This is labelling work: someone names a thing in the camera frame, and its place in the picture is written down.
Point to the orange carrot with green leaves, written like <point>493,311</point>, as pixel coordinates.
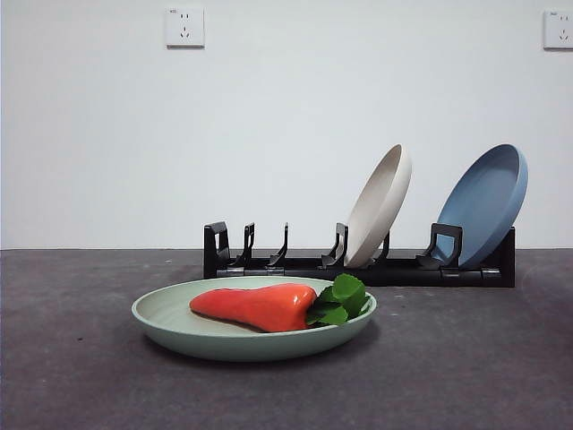
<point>264,307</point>

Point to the green plate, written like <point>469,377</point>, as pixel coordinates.
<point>250,345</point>

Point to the beige plate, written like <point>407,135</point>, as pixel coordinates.
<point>378,210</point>

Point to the black plate rack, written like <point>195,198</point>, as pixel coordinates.
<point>403,274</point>

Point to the blue plate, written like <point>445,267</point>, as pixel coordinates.
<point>481,206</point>

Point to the white wall socket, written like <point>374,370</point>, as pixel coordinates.
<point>559,29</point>
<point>185,27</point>

